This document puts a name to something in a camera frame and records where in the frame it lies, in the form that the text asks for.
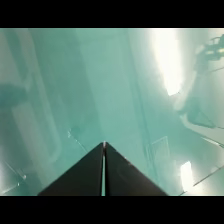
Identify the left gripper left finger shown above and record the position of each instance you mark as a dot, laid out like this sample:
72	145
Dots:
85	178

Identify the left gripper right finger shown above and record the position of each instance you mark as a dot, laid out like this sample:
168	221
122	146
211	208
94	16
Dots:
128	178

